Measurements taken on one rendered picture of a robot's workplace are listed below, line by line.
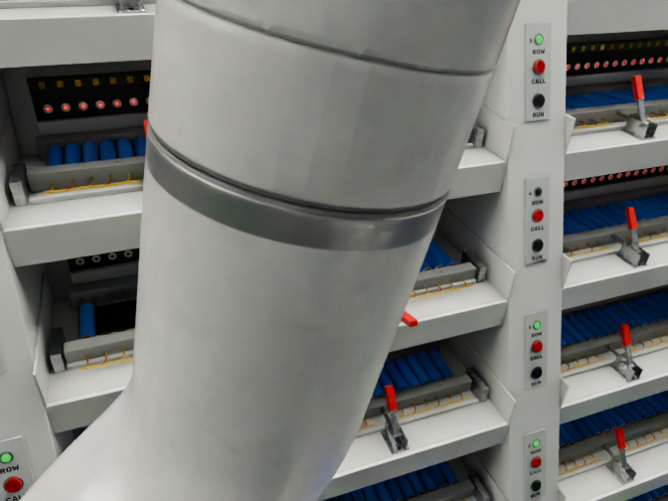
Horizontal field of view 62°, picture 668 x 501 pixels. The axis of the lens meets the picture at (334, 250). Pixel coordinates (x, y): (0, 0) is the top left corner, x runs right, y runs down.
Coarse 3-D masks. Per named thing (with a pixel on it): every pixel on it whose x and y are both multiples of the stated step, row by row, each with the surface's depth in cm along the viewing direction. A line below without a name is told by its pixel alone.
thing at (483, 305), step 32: (448, 224) 92; (480, 256) 84; (480, 288) 82; (64, 320) 73; (448, 320) 78; (480, 320) 80; (64, 384) 64; (96, 384) 64; (64, 416) 63; (96, 416) 65
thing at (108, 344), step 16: (432, 272) 81; (448, 272) 81; (464, 272) 82; (416, 288) 80; (96, 336) 68; (112, 336) 68; (128, 336) 68; (64, 352) 65; (80, 352) 66; (96, 352) 67; (112, 352) 68
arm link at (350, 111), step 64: (192, 0) 12; (256, 0) 11; (320, 0) 11; (384, 0) 11; (448, 0) 11; (512, 0) 13; (192, 64) 12; (256, 64) 12; (320, 64) 11; (384, 64) 11; (448, 64) 12; (192, 128) 13; (256, 128) 12; (320, 128) 12; (384, 128) 12; (448, 128) 13; (256, 192) 13; (320, 192) 13; (384, 192) 13
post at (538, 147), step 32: (544, 0) 72; (512, 32) 71; (512, 64) 72; (512, 96) 73; (544, 128) 76; (512, 160) 75; (544, 160) 77; (512, 192) 76; (480, 224) 84; (512, 224) 77; (512, 256) 79; (512, 288) 80; (544, 288) 82; (512, 320) 81; (480, 352) 90; (512, 352) 82; (512, 384) 84; (512, 416) 85; (544, 416) 87; (512, 448) 86; (512, 480) 88
